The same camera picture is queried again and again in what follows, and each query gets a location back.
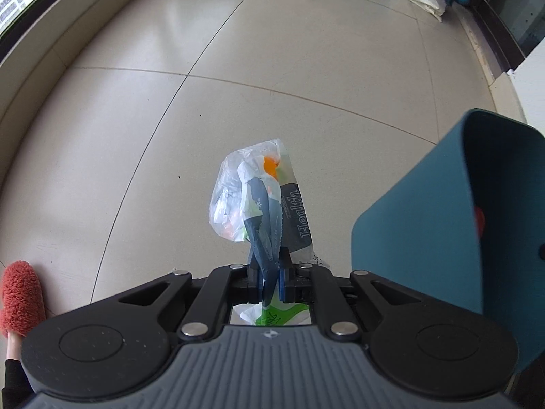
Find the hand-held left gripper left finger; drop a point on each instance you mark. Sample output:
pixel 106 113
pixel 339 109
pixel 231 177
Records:
pixel 258 284

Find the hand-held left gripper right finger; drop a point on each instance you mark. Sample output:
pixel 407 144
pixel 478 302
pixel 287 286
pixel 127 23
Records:
pixel 282 284

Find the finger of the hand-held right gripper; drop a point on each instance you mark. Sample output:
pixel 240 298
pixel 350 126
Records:
pixel 542 251

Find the clear white green plastic wrapper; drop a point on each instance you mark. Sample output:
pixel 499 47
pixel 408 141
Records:
pixel 259 204

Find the teal plastic trash bin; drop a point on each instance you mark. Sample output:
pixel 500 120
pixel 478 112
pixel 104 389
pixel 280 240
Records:
pixel 408 230

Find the red fluffy slipper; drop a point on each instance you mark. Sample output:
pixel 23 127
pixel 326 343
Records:
pixel 21 302

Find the dark glass sliding door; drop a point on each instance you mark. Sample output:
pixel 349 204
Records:
pixel 511 4

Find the person's leg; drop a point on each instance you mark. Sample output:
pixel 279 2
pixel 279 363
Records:
pixel 12 366

